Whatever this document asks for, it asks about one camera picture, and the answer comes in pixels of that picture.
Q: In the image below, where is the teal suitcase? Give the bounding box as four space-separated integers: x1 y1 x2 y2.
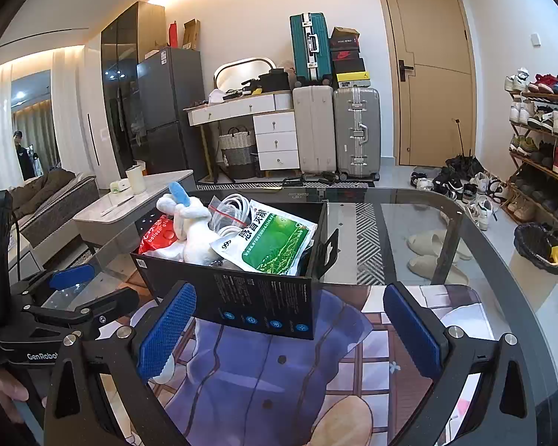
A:
289 12 333 88

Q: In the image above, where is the grey refrigerator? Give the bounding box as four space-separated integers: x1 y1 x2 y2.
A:
136 46 208 182

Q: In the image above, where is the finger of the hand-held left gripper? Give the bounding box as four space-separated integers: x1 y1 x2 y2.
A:
25 286 141 336
8 263 97 308

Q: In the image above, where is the black yellow shoe box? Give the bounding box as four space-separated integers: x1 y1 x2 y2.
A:
335 72 372 89

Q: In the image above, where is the beige suitcase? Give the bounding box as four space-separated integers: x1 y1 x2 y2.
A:
292 84 336 177

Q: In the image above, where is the plain black shoe box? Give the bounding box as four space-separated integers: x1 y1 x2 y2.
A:
334 58 367 75

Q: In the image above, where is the black umbrella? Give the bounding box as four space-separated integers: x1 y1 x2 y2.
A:
445 120 487 177

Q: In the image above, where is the thick white rope zip bag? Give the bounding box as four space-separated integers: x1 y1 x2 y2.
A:
208 194 254 237

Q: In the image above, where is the black cardboard box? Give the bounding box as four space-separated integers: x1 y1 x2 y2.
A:
130 197 340 341

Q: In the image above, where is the black bag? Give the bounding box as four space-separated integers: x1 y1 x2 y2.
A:
258 69 291 94

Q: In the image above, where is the white cup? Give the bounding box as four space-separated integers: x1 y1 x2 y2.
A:
125 164 147 194

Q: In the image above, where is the large green medicine packet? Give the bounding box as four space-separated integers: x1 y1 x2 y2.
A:
208 199 318 276

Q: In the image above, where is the red plastic bag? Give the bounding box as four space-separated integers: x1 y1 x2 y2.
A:
138 214 177 256

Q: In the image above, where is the dark glass cabinet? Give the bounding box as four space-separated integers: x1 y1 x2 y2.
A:
100 1 166 175

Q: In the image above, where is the grey woven basket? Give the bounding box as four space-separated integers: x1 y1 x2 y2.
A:
218 126 257 180

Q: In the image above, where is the printed desk mat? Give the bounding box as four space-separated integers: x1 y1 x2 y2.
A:
97 283 498 446

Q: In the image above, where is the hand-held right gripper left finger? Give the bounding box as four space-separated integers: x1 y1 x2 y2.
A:
44 279 200 446

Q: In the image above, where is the white pen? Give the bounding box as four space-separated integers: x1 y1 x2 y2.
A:
100 193 133 217

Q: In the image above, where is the black trash basket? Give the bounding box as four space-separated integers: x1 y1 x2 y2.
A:
514 223 558 276

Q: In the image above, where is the white dressing table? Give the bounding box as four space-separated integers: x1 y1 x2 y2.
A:
183 90 301 182

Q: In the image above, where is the tan wooden door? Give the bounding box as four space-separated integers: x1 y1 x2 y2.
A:
373 0 477 168

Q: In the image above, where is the dark cloth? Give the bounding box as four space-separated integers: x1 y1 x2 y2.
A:
9 167 77 217

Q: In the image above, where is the grey coffee table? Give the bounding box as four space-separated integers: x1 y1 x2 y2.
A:
73 169 198 261

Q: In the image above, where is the scattered sneakers pile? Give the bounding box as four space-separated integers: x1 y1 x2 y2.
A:
409 165 510 230

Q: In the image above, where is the grey mattress bed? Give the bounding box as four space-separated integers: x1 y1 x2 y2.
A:
9 169 100 249

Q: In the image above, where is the silver suitcase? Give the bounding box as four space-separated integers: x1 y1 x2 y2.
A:
332 86 382 182

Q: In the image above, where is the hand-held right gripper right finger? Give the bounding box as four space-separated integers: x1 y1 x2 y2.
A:
382 281 540 446

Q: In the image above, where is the person's left hand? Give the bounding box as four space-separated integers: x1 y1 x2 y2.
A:
0 367 29 423

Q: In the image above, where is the beige slipper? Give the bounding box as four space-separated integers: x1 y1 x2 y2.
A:
407 230 472 261
408 253 470 286

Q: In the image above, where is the oval vanity mirror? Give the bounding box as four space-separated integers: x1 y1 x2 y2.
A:
213 58 277 96

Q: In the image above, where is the tall cardboard box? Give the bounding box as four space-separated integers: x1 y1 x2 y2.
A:
182 19 202 52

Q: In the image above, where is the wooden shoe rack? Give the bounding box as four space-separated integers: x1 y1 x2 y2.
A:
507 67 558 237

